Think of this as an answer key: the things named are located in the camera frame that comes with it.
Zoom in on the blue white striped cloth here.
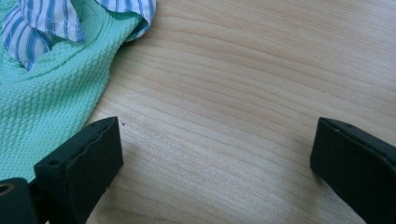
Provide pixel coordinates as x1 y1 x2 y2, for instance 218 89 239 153
1 0 157 72

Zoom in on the mint green waffle cloth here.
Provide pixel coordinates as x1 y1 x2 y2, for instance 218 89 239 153
0 0 145 183

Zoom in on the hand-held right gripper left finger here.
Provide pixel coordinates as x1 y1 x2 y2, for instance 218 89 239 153
33 116 124 224

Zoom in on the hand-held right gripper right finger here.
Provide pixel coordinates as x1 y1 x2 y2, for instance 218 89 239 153
309 117 396 224

